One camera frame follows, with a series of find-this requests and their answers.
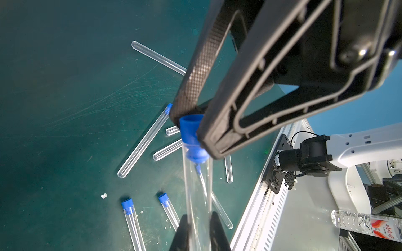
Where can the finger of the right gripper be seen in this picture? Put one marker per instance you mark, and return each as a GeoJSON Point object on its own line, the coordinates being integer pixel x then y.
{"type": "Point", "coordinates": [300, 58]}
{"type": "Point", "coordinates": [223, 18]}

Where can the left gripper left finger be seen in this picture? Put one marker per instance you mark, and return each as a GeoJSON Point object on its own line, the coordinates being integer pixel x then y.
{"type": "Point", "coordinates": [181, 239]}

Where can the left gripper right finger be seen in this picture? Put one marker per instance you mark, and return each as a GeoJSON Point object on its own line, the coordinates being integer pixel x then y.
{"type": "Point", "coordinates": [218, 237]}

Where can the test tube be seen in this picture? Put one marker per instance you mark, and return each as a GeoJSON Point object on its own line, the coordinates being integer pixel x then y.
{"type": "Point", "coordinates": [170, 211]}
{"type": "Point", "coordinates": [133, 225]}
{"type": "Point", "coordinates": [158, 58]}
{"type": "Point", "coordinates": [198, 167]}
{"type": "Point", "coordinates": [228, 169]}

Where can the test tube lower vertical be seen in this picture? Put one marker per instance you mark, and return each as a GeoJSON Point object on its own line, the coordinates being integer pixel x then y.
{"type": "Point", "coordinates": [222, 213]}

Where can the test tube centre horizontal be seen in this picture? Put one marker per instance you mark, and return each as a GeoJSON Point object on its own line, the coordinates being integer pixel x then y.
{"type": "Point", "coordinates": [144, 143]}

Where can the test tube middle lower diagonal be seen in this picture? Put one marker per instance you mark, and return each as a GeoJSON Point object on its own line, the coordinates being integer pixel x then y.
{"type": "Point", "coordinates": [164, 152]}

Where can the test tube diagonal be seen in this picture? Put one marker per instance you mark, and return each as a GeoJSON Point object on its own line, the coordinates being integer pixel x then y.
{"type": "Point", "coordinates": [172, 131]}
{"type": "Point", "coordinates": [164, 152]}

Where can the test tube middle upper diagonal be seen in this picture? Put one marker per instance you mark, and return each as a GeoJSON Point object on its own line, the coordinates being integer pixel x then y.
{"type": "Point", "coordinates": [172, 131]}

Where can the plastic water bottle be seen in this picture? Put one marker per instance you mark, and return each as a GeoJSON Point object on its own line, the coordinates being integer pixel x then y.
{"type": "Point", "coordinates": [381, 226]}

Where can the aluminium mounting rail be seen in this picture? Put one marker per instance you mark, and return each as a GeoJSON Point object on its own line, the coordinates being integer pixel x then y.
{"type": "Point", "coordinates": [259, 222]}

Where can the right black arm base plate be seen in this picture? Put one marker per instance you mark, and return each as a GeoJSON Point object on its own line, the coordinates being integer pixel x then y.
{"type": "Point", "coordinates": [273, 176]}

